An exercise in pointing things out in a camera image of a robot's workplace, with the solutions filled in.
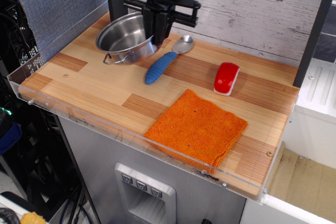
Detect blue handled metal spoon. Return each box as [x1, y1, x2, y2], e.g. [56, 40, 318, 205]
[145, 35, 194, 85]

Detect red and white toy sushi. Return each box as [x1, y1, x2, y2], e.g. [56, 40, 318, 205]
[214, 62, 240, 95]

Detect blue fabric panel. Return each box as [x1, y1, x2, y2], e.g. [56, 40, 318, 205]
[19, 0, 108, 62]

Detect grey ice dispenser panel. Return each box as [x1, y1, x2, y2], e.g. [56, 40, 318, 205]
[114, 163, 176, 223]

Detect orange knitted cloth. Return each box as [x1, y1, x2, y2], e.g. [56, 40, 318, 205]
[144, 90, 248, 174]

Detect clear acrylic counter guard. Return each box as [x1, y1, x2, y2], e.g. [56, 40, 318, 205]
[8, 14, 299, 202]

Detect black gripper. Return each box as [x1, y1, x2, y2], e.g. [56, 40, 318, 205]
[123, 0, 201, 45]

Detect silver toy fridge cabinet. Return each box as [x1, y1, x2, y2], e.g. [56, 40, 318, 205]
[59, 118, 246, 223]

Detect dark right support post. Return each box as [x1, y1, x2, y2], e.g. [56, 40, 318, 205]
[292, 0, 332, 88]

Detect white toy sink unit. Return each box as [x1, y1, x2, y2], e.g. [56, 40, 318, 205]
[241, 59, 335, 223]

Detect stainless steel pot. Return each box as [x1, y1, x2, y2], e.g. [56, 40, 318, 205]
[96, 12, 161, 66]

